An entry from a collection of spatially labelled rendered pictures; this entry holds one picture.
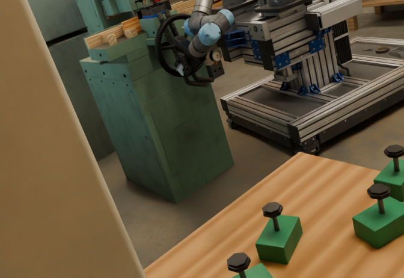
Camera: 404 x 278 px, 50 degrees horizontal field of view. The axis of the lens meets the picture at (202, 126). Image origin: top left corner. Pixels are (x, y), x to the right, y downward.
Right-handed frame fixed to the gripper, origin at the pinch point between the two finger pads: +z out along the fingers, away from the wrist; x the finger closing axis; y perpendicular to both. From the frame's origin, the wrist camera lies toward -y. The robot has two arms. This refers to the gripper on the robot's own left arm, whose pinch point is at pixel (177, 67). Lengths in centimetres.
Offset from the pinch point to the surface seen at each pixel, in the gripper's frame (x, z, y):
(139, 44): -2.0, 14.7, -21.7
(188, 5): 43, 25, -35
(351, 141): 79, 16, 77
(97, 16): -1, 39, -53
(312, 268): -48, -82, 72
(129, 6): 6.3, 17.2, -42.1
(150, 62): 0.6, 19.9, -12.7
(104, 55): -19.0, 17.7, -24.2
